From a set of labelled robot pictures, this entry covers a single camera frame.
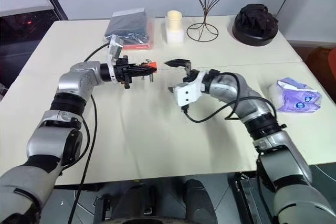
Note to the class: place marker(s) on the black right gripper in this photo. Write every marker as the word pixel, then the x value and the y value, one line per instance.
pixel 191 73

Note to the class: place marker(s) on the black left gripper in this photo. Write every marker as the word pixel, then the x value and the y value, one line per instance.
pixel 123 70

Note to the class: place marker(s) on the red hex key holder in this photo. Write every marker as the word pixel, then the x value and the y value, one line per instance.
pixel 152 65

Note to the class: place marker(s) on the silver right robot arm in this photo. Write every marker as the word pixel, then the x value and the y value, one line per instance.
pixel 288 166

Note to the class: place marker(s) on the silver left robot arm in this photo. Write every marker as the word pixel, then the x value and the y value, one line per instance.
pixel 78 77

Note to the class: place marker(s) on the red flat package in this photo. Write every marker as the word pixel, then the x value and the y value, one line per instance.
pixel 143 45

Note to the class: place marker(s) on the white small box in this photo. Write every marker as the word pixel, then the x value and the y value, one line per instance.
pixel 175 36

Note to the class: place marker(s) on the bagged folded dark clothing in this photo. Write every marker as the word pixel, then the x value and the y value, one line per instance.
pixel 127 26

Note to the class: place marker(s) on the black round stand base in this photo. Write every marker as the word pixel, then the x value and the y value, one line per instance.
pixel 252 39

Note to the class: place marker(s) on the black crumpled hat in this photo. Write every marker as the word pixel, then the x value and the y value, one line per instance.
pixel 256 18

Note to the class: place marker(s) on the purple tissue pack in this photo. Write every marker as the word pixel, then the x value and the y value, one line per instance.
pixel 299 98

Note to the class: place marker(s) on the dark rounded shape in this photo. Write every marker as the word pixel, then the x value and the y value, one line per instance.
pixel 199 200
pixel 136 203

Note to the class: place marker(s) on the orange object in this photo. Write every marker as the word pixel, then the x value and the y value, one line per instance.
pixel 321 62

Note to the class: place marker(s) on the black equipment box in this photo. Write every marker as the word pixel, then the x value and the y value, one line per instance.
pixel 249 197

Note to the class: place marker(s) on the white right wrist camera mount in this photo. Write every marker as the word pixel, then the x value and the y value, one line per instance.
pixel 187 94

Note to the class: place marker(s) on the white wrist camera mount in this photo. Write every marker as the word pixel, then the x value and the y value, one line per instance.
pixel 187 94
pixel 115 48

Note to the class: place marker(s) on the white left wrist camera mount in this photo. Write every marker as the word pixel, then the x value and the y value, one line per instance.
pixel 115 48

